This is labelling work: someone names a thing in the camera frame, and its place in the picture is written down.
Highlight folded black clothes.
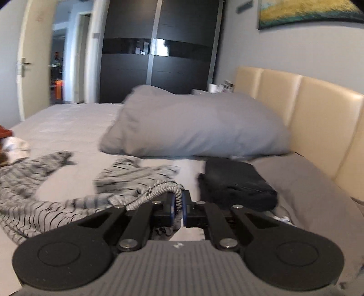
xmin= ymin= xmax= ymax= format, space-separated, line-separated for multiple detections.
xmin=197 ymin=158 xmax=278 ymax=212

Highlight cream room door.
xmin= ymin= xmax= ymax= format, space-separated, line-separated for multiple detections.
xmin=16 ymin=0 xmax=60 ymax=121

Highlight large grey pillow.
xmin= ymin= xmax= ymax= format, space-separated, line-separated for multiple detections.
xmin=98 ymin=84 xmax=291 ymax=158

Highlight flat grey pillow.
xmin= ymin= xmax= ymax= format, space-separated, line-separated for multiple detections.
xmin=250 ymin=154 xmax=364 ymax=282

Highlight framed wall painting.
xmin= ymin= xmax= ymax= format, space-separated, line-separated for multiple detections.
xmin=257 ymin=0 xmax=364 ymax=30

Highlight grey striped sweater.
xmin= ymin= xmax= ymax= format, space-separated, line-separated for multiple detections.
xmin=0 ymin=151 xmax=185 ymax=247

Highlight dark sliding-door wardrobe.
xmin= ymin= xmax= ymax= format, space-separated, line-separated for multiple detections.
xmin=99 ymin=0 xmax=225 ymax=103

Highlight cream padded headboard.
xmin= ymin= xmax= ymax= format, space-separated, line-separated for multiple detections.
xmin=234 ymin=66 xmax=364 ymax=200

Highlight metal door handle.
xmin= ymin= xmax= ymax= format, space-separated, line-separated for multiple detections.
xmin=16 ymin=58 xmax=31 ymax=77

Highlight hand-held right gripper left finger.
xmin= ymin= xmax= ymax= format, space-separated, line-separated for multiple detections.
xmin=76 ymin=192 xmax=177 ymax=253

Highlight white cloth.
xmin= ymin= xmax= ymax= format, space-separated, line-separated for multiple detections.
xmin=0 ymin=137 xmax=31 ymax=166

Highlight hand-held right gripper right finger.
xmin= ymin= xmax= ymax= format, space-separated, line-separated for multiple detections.
xmin=183 ymin=190 xmax=295 ymax=251

